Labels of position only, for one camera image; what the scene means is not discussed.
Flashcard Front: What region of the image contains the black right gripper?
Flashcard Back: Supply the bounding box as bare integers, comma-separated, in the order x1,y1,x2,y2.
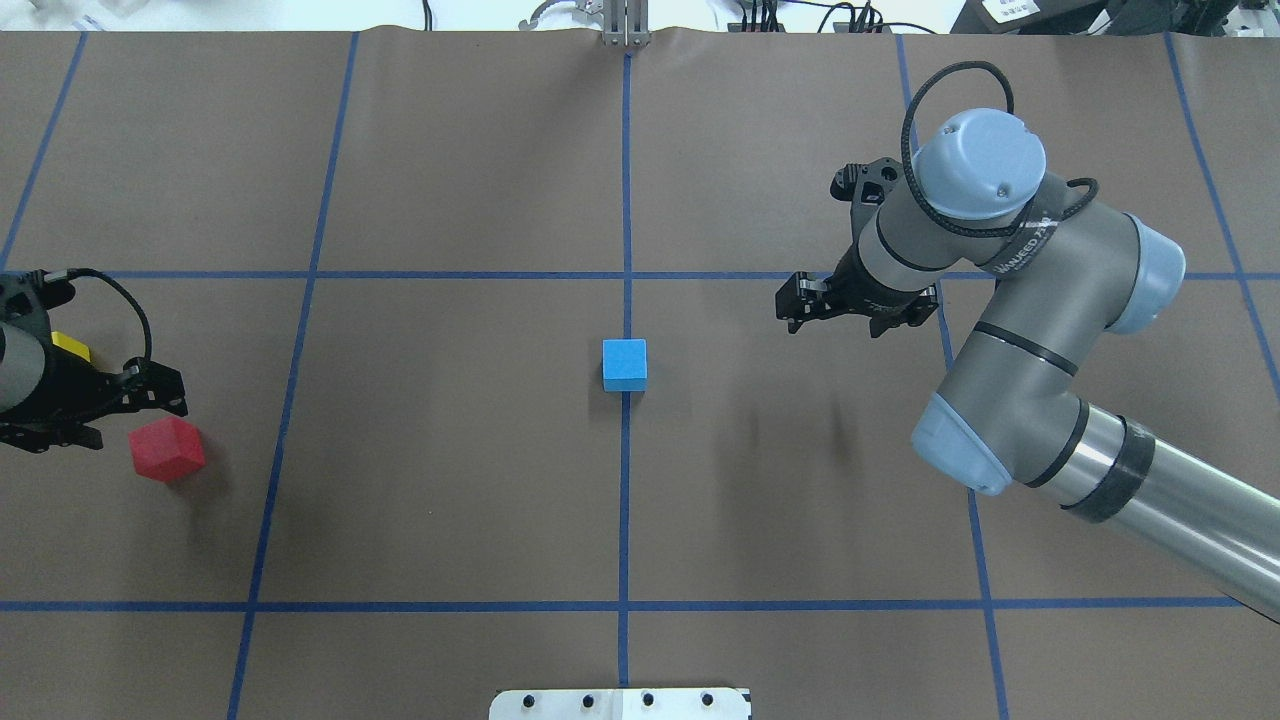
777,240,941,340

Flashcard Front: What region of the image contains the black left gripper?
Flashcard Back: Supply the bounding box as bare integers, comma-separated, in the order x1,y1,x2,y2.
1,340,189,454

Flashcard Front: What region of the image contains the red cube block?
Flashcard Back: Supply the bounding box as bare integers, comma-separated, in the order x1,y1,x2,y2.
127,416,207,484

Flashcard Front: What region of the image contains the blue cube block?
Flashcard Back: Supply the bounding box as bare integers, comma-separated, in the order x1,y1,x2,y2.
602,338,649,393

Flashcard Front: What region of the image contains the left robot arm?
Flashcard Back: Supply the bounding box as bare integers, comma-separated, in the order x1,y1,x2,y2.
1,323,189,454

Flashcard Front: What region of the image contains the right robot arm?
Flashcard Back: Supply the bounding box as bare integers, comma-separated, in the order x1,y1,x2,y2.
774,108,1277,619

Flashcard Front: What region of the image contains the yellow cube block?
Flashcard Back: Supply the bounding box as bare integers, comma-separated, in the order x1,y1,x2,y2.
50,331,93,363

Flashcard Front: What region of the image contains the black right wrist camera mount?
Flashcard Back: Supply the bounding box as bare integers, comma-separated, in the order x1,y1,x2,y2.
829,158,902,237

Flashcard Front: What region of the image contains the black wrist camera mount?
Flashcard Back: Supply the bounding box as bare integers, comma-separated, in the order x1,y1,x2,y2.
829,158,902,237
1,270,76,345

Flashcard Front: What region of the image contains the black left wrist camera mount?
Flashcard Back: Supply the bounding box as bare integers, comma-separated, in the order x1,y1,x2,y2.
1,270,76,345

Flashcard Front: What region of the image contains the metal post bracket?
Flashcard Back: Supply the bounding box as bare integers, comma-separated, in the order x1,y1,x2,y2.
515,1,652,50

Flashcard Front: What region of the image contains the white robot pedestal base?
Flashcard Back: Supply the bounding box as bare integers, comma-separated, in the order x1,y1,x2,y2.
488,687,754,719

